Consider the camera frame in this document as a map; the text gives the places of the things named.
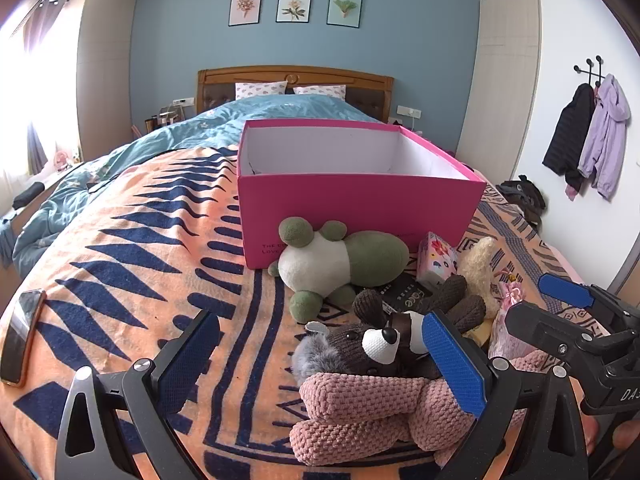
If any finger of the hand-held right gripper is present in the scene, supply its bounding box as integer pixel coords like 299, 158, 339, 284
538, 273, 640, 333
502, 301, 608, 362

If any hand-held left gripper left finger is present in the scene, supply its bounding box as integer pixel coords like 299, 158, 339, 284
54, 310, 222, 480

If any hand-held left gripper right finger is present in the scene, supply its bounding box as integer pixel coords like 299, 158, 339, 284
421, 310, 591, 480

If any pink gift packet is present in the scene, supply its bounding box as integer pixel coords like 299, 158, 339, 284
487, 270, 526, 356

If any black card packet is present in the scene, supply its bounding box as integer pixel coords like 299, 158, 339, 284
382, 282, 441, 318

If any cream plush toy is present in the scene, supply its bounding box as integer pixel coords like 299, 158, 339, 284
457, 236, 501, 311

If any brown plush raccoon toy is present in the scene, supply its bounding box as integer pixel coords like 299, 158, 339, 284
291, 274, 488, 386

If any floral tissue pack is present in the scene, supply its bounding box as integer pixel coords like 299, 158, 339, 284
416, 231, 458, 288

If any pink knitted plush toy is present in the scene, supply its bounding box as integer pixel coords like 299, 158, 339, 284
290, 350, 556, 468

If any green and white plush frog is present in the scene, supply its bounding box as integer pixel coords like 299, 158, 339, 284
266, 216, 411, 325

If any pink cardboard box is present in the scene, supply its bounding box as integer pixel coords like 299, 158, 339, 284
236, 120, 487, 271

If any person's right hand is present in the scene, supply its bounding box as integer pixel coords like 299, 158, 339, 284
611, 420, 640, 453

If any brown bag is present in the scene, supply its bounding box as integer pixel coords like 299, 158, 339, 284
495, 175, 548, 228

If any orange patterned blanket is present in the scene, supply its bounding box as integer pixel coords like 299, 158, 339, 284
0, 145, 601, 480

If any black jacket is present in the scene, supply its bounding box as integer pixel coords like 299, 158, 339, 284
542, 82, 597, 193

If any purple jacket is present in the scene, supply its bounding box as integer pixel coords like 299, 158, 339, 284
577, 74, 632, 201

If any smartphone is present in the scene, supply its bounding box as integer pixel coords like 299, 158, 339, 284
0, 288, 47, 388

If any black coat hook rack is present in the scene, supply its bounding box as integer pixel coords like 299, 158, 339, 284
573, 56, 606, 88

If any black pouch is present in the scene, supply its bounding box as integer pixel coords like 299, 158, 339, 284
12, 182, 46, 209

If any blue duvet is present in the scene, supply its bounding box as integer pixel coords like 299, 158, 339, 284
0, 95, 396, 266

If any group of cosmetic bottles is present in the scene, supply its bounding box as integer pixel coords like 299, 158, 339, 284
145, 105, 188, 133

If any white patterned pillow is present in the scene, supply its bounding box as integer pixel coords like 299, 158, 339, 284
292, 84, 347, 102
235, 81, 287, 102

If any wooden headboard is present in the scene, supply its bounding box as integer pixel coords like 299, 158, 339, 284
196, 66, 396, 123

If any framed green leaf picture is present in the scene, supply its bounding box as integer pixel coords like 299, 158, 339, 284
326, 0, 362, 28

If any framed white flower picture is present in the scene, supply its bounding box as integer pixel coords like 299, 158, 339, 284
276, 0, 313, 24

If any beige wall cabinet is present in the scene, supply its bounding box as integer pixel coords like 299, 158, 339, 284
455, 0, 543, 196
75, 0, 138, 161

